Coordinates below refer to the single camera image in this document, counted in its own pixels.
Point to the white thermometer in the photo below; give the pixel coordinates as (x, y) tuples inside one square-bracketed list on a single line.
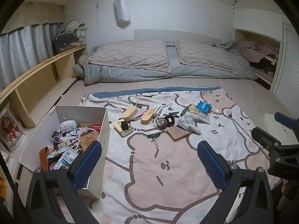
[(67, 142)]

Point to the cream flat box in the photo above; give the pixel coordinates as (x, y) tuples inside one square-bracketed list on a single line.
[(125, 133)]

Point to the white headboard panel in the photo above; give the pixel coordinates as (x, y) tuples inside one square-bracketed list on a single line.
[(177, 35)]

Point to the wooden bedside shelf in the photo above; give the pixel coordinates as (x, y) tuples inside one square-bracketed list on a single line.
[(39, 81)]

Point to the white rectangular box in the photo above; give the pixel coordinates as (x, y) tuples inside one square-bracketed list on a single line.
[(271, 123)]

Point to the blue white mask packet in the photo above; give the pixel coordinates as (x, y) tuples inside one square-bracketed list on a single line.
[(66, 158)]

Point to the clear plastic bag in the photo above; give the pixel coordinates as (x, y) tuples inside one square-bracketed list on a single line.
[(203, 117)]

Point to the white handheld lint remover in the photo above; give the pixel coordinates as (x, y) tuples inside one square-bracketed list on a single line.
[(186, 123)]

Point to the white storage box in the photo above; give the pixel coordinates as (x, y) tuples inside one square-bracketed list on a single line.
[(105, 130)]

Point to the white visor hat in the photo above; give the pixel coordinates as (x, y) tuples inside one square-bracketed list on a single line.
[(71, 25)]

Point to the brown tape roll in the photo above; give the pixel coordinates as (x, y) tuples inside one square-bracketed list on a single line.
[(162, 123)]

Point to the white hanging paper bag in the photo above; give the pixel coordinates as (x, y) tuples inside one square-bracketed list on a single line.
[(122, 9)]

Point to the white plush toy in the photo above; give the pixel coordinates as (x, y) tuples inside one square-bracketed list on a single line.
[(192, 116)]

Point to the red dress doll in case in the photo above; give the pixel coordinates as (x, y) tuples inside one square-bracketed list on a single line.
[(8, 128)]

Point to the wooden oval box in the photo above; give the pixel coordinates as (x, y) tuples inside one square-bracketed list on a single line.
[(129, 113), (147, 116)]

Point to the pink hoop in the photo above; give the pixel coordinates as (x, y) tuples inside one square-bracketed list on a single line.
[(79, 136)]

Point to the beige quilted pillow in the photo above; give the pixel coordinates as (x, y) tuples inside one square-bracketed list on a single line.
[(128, 56), (210, 56)]

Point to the white louvered door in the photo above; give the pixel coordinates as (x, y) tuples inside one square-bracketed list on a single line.
[(287, 74)]

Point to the wooden wall niche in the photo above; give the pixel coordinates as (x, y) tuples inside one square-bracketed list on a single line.
[(237, 36)]

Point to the green plush toy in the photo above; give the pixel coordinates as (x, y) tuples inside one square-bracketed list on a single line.
[(81, 33)]

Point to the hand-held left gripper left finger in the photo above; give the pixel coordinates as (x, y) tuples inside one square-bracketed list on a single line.
[(87, 165)]

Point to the red lit box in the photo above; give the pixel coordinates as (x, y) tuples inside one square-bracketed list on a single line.
[(93, 127)]

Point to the black round case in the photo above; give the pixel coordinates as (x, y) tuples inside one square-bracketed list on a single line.
[(170, 120)]

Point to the grey fuzzy scrunchie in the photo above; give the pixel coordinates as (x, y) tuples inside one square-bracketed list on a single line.
[(67, 126)]

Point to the grey curtain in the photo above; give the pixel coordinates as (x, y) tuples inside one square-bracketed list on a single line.
[(23, 49)]

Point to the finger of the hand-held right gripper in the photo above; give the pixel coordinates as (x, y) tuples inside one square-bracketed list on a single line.
[(283, 119), (262, 136)]

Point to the printed cartoon blanket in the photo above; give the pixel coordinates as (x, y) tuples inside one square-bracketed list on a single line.
[(163, 179)]

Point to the green white hoop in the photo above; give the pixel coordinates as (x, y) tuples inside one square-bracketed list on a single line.
[(154, 121)]

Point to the grey quilt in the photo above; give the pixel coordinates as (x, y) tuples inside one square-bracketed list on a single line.
[(130, 77)]

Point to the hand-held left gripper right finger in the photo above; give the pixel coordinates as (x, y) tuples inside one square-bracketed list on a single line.
[(211, 165)]

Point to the beige valance with drawings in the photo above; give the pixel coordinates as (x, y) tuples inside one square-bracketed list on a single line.
[(35, 14)]

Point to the pink clothes pile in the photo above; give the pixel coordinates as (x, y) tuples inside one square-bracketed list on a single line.
[(254, 47)]

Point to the yellow box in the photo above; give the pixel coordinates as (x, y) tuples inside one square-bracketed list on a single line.
[(2, 186)]

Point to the metal back scratcher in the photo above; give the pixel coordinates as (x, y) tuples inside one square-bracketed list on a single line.
[(245, 130)]

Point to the black bag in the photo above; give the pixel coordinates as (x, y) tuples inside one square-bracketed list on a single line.
[(64, 43)]

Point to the person's right hand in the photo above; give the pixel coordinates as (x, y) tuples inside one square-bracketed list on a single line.
[(285, 186)]

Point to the small wooden piece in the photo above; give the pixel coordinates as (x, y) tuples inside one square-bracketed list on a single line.
[(192, 108)]

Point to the black clip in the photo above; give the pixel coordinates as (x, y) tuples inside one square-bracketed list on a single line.
[(124, 124)]

